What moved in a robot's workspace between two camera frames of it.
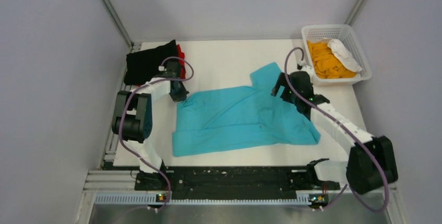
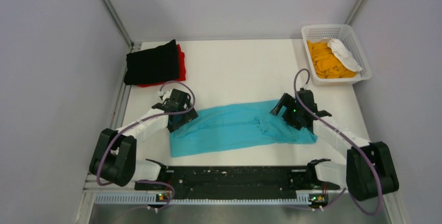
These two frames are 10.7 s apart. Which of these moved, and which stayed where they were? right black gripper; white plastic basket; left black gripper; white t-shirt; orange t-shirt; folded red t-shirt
Moved: right black gripper; left black gripper
Stayed: white plastic basket; orange t-shirt; white t-shirt; folded red t-shirt
